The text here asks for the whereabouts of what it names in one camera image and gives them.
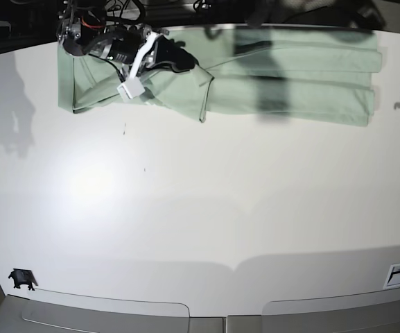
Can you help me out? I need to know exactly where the black plastic clip part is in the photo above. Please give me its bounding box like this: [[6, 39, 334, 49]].
[[8, 268, 38, 291]]

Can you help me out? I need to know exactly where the left grey chair back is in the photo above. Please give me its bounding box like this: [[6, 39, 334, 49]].
[[21, 289, 190, 332]]

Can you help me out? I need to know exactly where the right grey chair back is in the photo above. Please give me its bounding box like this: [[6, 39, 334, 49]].
[[261, 289, 400, 332]]

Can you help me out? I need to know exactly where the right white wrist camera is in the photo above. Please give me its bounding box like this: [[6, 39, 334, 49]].
[[117, 31, 163, 103]]

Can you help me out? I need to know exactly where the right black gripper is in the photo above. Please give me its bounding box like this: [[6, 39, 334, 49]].
[[98, 24, 198, 74]]

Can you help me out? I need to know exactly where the light green T-shirt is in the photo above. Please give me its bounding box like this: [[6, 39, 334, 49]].
[[56, 26, 384, 127]]

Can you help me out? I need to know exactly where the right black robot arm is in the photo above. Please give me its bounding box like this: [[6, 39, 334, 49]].
[[57, 1, 198, 80]]

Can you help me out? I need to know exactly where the grey chair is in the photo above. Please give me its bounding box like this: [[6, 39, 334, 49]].
[[21, 289, 190, 332], [261, 289, 400, 332]]

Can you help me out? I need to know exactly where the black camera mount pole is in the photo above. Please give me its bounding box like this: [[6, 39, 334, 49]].
[[245, 0, 274, 28]]

